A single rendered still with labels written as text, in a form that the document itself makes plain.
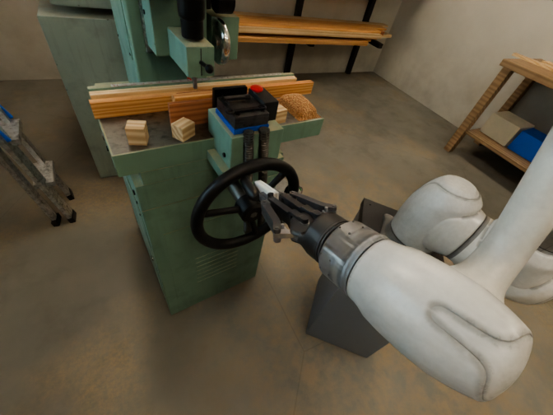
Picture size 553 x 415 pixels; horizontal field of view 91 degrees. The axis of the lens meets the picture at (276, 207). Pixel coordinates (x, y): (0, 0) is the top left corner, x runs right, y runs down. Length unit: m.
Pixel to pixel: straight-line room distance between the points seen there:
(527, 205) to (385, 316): 0.25
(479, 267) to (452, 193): 0.38
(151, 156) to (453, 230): 0.78
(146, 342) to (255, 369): 0.47
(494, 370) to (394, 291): 0.09
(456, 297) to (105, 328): 1.34
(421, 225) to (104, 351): 1.27
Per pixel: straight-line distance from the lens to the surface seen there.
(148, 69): 0.98
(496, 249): 0.48
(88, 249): 1.70
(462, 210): 0.84
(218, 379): 1.32
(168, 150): 0.70
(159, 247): 0.94
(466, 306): 0.30
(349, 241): 0.34
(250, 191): 0.53
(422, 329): 0.30
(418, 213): 0.85
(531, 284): 0.88
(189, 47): 0.74
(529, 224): 0.47
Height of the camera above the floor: 1.30
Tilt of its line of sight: 46 degrees down
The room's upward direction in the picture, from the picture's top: 14 degrees clockwise
